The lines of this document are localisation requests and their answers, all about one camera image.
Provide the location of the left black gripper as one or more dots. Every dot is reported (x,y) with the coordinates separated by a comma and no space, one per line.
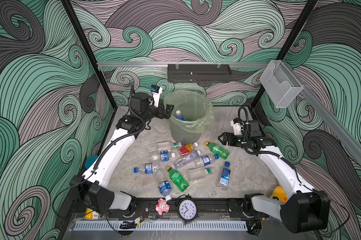
(166,113)

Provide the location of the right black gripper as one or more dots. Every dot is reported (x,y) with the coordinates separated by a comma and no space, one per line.
(230,136)

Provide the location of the green bottle yellow cap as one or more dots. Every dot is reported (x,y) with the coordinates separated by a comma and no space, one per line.
(218,150)

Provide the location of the tall bottle blue sky label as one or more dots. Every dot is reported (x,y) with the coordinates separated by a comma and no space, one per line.
(224,177)

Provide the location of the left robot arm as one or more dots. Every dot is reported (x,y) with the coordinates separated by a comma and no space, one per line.
(91,188)

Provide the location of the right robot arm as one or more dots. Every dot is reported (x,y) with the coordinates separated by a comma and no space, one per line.
(304,210)

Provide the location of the mesh waste bin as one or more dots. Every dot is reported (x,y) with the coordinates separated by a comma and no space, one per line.
(185,126)

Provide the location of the red yellow label bottle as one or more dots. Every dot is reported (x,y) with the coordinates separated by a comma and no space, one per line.
(188,148)

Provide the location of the square clear bottle green band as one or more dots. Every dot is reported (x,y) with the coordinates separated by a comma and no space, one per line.
(200,173)

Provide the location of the clear bottle blue label white cap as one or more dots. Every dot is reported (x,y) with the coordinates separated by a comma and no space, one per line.
(162,156)

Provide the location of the long clear bottle white cap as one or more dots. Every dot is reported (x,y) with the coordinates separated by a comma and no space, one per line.
(188,158)

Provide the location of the green Sprite bottle centre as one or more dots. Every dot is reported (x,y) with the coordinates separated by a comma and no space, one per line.
(180,182)

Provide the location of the crushed bottle blue label front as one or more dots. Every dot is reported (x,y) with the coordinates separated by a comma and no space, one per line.
(164,186)

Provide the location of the yellow duck toy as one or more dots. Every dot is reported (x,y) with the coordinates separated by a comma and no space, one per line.
(279,194)

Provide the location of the black alarm clock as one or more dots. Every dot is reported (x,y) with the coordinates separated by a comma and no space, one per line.
(187,209)

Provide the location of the pink plush toy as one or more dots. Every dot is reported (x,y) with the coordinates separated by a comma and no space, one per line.
(162,207)

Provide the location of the teal round lid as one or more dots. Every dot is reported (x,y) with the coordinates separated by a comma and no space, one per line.
(90,161)

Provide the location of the yellow printed cup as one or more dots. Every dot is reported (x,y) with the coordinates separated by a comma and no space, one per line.
(91,214)

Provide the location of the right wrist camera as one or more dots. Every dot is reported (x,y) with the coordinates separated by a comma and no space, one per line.
(237,126)

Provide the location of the black wall shelf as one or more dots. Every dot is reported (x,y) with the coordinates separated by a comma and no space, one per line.
(199,73)

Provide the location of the clear acrylic wall holder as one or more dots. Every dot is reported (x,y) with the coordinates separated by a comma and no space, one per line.
(281,83)

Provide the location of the aluminium wall rail back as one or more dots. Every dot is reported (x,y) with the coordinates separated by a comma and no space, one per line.
(130,64)

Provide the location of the aluminium wall rail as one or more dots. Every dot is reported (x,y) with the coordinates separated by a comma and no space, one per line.
(130,64)
(319,97)

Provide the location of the white slotted cable duct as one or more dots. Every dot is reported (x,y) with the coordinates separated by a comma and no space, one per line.
(163,226)

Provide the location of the aluminium wall rail right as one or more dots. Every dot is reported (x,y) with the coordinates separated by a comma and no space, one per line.
(319,97)

